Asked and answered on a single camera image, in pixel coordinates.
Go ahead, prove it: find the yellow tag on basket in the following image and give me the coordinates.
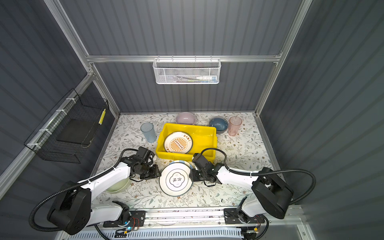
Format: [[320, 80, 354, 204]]
[[98, 109, 106, 125]]

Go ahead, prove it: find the white wire mesh basket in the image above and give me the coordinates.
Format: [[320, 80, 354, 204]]
[[153, 57, 222, 85]]

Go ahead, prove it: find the yellow plastic bin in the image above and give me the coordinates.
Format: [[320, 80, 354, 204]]
[[156, 123, 217, 162]]

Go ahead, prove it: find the light green bowl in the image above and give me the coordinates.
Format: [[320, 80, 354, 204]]
[[106, 178, 131, 194]]

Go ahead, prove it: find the dark blue bowl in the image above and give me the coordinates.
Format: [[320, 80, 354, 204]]
[[209, 117, 229, 134]]

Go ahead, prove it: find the white marker in basket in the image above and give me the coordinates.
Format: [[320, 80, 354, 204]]
[[196, 76, 217, 83]]

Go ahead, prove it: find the orange sunburst plate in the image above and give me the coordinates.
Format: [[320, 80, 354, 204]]
[[164, 132, 193, 154]]

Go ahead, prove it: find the floral table mat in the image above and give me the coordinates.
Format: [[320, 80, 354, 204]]
[[93, 113, 272, 209]]

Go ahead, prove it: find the black wire basket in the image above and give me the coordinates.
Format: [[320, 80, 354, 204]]
[[24, 91, 109, 164]]

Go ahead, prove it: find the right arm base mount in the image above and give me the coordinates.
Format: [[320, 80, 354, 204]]
[[223, 208, 266, 225]]

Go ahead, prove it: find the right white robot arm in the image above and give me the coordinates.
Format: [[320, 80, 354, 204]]
[[190, 154, 294, 223]]

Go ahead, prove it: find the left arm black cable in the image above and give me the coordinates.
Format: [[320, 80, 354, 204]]
[[28, 148, 139, 240]]

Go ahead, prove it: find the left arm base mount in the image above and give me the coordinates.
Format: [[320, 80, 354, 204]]
[[103, 211, 147, 228]]

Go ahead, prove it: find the white plate black emblem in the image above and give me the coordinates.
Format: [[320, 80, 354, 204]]
[[159, 161, 193, 197]]

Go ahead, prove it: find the blue white striped plate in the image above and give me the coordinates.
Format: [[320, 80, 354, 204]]
[[169, 160, 196, 170]]

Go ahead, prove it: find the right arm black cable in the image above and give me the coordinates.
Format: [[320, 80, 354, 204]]
[[200, 147, 317, 240]]

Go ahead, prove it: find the blue plastic cup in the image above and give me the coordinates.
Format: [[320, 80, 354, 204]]
[[141, 123, 157, 143]]

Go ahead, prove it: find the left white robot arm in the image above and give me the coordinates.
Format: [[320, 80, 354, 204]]
[[47, 147, 160, 235]]

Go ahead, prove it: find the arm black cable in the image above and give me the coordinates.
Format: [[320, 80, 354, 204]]
[[28, 148, 139, 240], [200, 147, 317, 240]]

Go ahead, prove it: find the purple bowl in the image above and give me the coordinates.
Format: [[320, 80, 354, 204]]
[[176, 112, 196, 125]]

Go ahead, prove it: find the pink plastic cup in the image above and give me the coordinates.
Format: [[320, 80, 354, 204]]
[[228, 116, 243, 136]]

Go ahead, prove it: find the aluminium front rail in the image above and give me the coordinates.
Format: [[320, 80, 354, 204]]
[[59, 206, 304, 230]]

